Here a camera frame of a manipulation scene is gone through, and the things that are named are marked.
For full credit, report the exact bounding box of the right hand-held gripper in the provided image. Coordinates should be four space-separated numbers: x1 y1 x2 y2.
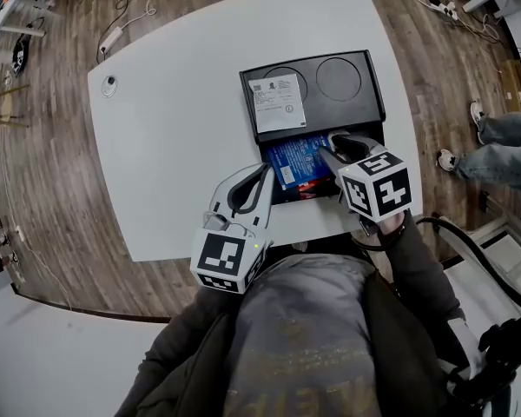
316 129 413 225

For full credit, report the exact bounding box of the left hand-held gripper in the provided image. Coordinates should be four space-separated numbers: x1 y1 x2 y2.
188 162 277 296

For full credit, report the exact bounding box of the black drawer box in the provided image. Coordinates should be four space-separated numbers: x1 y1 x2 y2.
238 49 387 206

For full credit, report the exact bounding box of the red square packet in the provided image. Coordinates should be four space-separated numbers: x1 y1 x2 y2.
295 178 333 200

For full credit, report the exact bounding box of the blue packet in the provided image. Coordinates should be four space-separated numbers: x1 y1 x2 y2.
267 133 333 190

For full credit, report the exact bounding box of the white printed packet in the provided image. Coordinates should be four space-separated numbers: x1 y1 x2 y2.
247 73 307 135

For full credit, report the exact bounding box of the person's left forearm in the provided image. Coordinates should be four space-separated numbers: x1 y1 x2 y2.
142 287 244 381

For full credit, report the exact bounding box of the person's right forearm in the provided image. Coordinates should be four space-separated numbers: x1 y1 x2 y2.
375 210 465 321

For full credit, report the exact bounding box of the person's torso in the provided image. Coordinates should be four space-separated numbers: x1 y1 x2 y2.
116 253 483 417

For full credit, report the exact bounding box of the white power strip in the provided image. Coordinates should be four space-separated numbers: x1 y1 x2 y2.
427 0 459 21
98 26 125 56

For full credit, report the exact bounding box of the cardboard box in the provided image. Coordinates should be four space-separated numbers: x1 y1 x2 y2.
498 58 521 112

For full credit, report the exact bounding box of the black harness gear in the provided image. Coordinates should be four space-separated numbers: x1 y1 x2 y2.
446 306 521 417

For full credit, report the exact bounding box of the round wooden stool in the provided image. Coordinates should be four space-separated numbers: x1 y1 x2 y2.
0 83 31 129

